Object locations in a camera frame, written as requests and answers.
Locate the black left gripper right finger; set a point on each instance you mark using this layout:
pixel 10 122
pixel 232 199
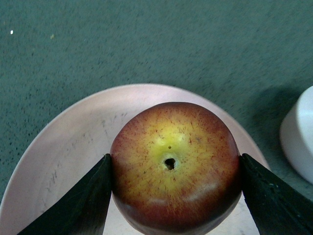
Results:
pixel 276 207

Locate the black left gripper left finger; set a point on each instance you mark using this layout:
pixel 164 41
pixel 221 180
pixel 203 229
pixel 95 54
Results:
pixel 82 210

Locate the red yellow apple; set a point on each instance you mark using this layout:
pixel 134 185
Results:
pixel 175 170

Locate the pink round plate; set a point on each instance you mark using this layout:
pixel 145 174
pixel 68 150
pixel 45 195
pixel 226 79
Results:
pixel 70 145

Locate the light pink bowl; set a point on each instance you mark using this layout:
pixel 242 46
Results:
pixel 296 135

